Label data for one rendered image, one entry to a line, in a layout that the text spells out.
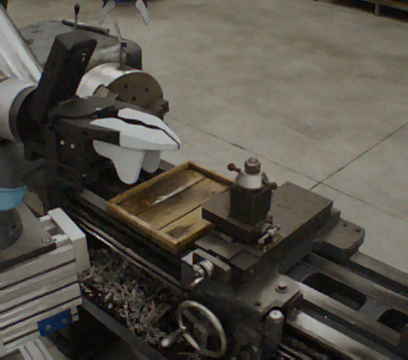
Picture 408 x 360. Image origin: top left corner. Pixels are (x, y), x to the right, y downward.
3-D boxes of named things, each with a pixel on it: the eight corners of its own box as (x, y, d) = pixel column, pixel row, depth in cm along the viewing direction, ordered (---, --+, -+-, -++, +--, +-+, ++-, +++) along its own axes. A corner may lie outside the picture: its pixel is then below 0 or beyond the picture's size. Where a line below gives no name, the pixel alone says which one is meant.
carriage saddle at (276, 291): (178, 275, 147) (178, 258, 144) (287, 203, 177) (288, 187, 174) (270, 330, 129) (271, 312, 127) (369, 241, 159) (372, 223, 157)
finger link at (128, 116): (193, 180, 61) (123, 158, 65) (197, 126, 59) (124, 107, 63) (177, 190, 58) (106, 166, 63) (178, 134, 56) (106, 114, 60)
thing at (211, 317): (171, 344, 156) (167, 282, 145) (196, 326, 162) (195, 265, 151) (244, 393, 140) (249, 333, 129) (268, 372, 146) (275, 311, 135)
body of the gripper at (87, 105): (127, 169, 66) (54, 145, 72) (128, 97, 63) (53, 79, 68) (83, 192, 60) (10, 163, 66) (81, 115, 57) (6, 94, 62)
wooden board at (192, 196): (106, 212, 173) (104, 201, 171) (189, 169, 196) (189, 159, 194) (176, 255, 155) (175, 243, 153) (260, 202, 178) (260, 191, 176)
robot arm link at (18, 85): (29, 72, 70) (-20, 87, 64) (54, 77, 68) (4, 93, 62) (31, 128, 73) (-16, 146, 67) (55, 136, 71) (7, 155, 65)
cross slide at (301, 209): (184, 260, 144) (183, 246, 141) (287, 193, 171) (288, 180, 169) (235, 290, 134) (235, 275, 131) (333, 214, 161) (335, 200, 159)
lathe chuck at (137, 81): (70, 169, 180) (72, 72, 167) (144, 148, 202) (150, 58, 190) (87, 180, 174) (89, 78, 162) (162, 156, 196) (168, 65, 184)
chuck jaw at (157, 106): (128, 107, 181) (156, 91, 188) (130, 120, 184) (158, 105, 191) (152, 116, 175) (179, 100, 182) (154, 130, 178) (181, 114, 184)
